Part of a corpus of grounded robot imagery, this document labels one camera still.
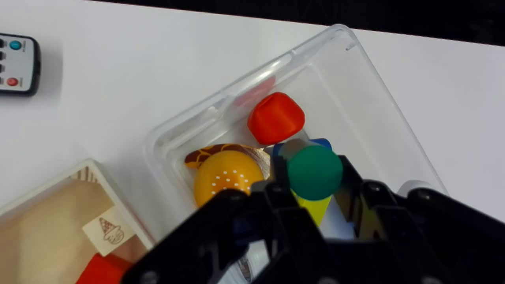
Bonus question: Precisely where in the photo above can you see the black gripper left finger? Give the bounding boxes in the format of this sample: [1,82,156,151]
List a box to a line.
[120,148,329,284]

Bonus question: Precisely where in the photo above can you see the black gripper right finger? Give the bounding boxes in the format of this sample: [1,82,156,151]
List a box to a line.
[334,156,505,284]

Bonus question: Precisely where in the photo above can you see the green topped wooden cylinder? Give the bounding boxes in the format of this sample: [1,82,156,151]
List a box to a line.
[285,144,344,202]

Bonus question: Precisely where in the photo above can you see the clear plastic box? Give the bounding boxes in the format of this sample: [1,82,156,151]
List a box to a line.
[142,22,448,238]

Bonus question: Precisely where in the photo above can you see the small open wooden box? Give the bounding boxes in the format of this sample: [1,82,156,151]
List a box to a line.
[0,158,154,284]

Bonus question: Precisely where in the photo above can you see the orange toy burger bun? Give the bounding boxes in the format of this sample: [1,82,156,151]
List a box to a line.
[192,148,265,208]

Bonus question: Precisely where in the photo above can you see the brown spotted toy piece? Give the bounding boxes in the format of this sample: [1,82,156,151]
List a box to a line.
[183,142,258,170]

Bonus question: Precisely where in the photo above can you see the wooden cube with print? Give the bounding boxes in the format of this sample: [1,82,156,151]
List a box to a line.
[80,205,139,259]

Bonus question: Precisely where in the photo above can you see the red rounded block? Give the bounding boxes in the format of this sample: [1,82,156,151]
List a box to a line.
[246,91,306,147]

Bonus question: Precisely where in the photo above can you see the black grey remote control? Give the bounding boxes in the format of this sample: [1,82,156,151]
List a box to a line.
[0,32,42,98]

